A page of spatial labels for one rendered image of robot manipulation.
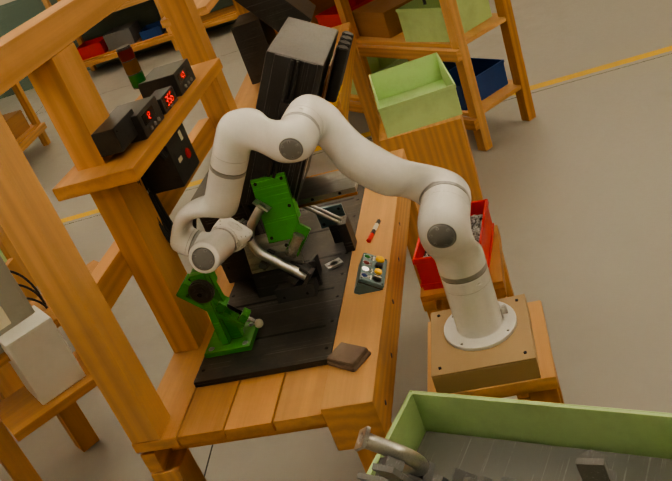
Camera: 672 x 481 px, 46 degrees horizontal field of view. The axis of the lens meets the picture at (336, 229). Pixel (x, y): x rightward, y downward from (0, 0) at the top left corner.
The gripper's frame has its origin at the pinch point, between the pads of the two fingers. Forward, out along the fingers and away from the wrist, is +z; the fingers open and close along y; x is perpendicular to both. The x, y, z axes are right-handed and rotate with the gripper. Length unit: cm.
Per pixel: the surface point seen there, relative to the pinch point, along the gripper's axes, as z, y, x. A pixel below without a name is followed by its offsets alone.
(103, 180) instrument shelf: -23.3, 34.4, -0.6
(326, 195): 30.2, -15.4, -11.5
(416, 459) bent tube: -82, -61, -12
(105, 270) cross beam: -18.2, 25.2, 25.2
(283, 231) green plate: 18.3, -10.0, 2.1
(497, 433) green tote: -48, -81, -8
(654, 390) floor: 68, -153, 1
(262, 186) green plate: 18.4, 2.5, -7.2
